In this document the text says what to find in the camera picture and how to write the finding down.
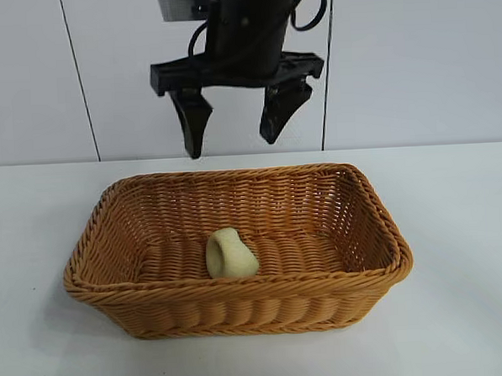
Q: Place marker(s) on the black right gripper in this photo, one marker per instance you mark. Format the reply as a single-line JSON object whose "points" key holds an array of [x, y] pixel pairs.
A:
{"points": [[247, 36]]}

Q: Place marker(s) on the pale green round pastry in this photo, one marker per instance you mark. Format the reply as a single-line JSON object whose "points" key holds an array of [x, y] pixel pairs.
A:
{"points": [[238, 258]]}

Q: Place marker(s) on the brown woven wicker basket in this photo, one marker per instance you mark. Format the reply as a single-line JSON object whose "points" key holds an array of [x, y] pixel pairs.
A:
{"points": [[240, 306]]}

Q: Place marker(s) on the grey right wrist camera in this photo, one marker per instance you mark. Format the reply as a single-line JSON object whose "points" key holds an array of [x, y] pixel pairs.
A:
{"points": [[176, 7]]}

